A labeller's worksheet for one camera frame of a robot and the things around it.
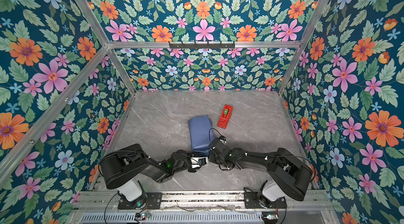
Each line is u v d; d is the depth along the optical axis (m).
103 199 0.75
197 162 0.73
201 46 0.91
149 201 0.73
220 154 0.66
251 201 0.73
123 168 0.46
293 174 0.45
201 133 0.90
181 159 0.68
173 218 0.77
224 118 0.99
